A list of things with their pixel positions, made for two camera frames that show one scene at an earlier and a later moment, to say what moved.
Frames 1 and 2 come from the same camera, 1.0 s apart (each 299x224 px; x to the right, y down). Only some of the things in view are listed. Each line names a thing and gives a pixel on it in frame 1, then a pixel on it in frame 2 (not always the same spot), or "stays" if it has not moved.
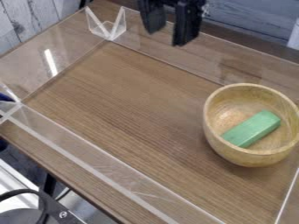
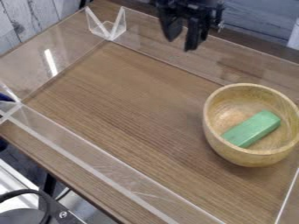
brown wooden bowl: x=233 y=103 stays
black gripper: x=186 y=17 to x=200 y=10
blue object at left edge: x=4 y=97 stays
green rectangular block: x=252 y=129 stays
